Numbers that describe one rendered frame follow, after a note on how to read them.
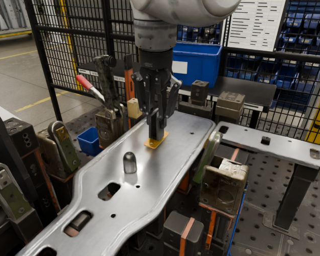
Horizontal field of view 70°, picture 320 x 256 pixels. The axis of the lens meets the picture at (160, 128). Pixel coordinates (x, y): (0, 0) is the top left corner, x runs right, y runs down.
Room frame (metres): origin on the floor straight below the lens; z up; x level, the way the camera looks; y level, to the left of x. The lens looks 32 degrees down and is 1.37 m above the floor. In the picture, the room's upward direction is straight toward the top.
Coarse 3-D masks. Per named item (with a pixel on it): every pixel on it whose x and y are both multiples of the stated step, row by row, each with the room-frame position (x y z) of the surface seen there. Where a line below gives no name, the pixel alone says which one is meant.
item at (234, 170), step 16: (224, 160) 0.39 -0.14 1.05; (208, 176) 0.36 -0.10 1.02; (224, 176) 0.34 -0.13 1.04; (240, 176) 0.34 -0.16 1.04; (208, 192) 0.36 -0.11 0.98; (224, 192) 0.35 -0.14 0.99; (240, 192) 0.33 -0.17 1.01; (208, 208) 0.35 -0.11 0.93; (224, 208) 0.34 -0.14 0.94; (240, 208) 0.34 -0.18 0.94; (208, 224) 0.36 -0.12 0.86; (224, 224) 0.35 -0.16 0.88; (208, 240) 0.35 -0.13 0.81; (224, 240) 0.34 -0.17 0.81
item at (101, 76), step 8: (104, 56) 0.61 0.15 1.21; (112, 56) 0.58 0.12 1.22; (96, 64) 0.58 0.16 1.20; (104, 64) 0.58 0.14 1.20; (112, 64) 0.57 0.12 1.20; (104, 72) 0.58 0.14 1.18; (112, 72) 0.60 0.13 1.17; (104, 80) 0.57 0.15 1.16; (112, 80) 0.60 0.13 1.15; (104, 88) 0.58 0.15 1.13; (112, 88) 0.60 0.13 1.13; (104, 96) 0.58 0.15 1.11; (112, 96) 0.59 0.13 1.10; (112, 104) 0.57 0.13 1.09; (120, 112) 0.59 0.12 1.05
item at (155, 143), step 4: (164, 132) 0.55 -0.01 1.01; (168, 132) 0.55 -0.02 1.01; (152, 136) 0.51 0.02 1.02; (164, 136) 0.52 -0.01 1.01; (148, 140) 0.51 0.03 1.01; (152, 140) 0.51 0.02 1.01; (160, 140) 0.51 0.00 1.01; (144, 144) 0.49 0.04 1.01; (148, 144) 0.49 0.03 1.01; (152, 144) 0.49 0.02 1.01; (156, 144) 0.49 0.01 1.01
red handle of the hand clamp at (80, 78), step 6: (78, 78) 0.63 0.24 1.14; (84, 78) 0.64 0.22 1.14; (84, 84) 0.62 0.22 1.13; (90, 84) 0.63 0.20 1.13; (90, 90) 0.61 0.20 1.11; (96, 90) 0.62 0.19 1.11; (96, 96) 0.61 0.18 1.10; (102, 96) 0.61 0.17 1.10; (102, 102) 0.60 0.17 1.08; (114, 108) 0.58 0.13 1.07
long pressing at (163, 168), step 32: (192, 128) 0.59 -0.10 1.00; (96, 160) 0.43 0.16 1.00; (160, 160) 0.44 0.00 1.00; (192, 160) 0.44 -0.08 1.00; (96, 192) 0.34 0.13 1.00; (128, 192) 0.34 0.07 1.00; (160, 192) 0.34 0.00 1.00; (64, 224) 0.26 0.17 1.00; (96, 224) 0.26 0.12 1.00; (128, 224) 0.26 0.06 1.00
